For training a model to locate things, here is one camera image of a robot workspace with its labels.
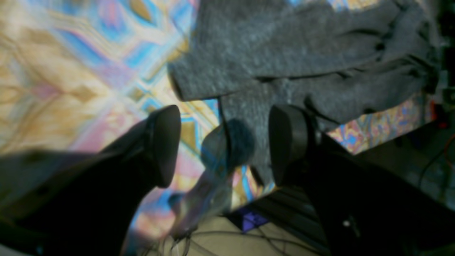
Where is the grey t-shirt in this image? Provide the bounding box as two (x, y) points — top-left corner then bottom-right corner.
(168, 0), (440, 185)

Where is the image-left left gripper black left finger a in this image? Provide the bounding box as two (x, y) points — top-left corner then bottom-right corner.
(1, 105), (181, 256)

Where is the patterned tile tablecloth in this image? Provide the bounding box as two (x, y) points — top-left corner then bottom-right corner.
(0, 0), (438, 256)

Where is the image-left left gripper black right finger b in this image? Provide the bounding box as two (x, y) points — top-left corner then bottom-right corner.
(268, 105), (455, 256)

